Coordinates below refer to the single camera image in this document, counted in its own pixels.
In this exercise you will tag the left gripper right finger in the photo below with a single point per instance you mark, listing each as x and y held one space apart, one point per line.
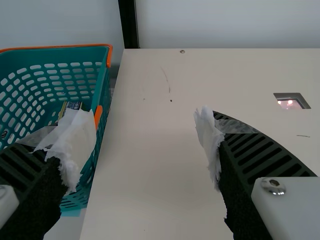
250 162

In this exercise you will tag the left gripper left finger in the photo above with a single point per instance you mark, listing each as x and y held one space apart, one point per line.
37 200

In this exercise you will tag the rectangular tin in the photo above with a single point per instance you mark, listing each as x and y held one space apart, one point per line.
73 105

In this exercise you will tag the teal shopping basket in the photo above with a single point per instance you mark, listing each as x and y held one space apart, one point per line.
37 82

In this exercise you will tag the small square scanner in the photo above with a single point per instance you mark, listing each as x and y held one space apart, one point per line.
290 102

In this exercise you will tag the black post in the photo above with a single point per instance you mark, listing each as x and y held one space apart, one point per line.
128 22

